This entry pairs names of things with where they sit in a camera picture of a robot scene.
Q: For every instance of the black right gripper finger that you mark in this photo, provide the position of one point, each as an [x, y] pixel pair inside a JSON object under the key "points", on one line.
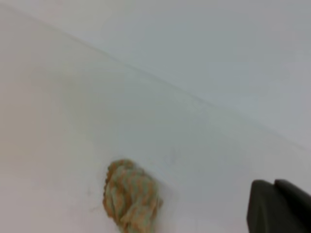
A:
{"points": [[279, 207]]}

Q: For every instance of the coffee-stained green rag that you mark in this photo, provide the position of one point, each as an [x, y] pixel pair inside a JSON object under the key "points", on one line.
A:
{"points": [[131, 197]]}

